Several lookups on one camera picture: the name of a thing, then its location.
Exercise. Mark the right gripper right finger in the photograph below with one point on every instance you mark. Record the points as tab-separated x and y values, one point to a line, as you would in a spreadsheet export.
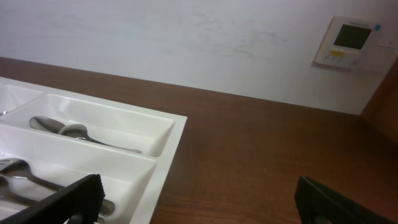
317	203

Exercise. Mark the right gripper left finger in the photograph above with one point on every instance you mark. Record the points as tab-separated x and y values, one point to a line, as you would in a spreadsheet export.
68	202

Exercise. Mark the white plastic cutlery tray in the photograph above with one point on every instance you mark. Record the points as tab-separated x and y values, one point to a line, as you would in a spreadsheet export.
131	180

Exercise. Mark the white wall thermostat panel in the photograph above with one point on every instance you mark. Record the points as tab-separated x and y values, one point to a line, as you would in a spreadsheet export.
347	42

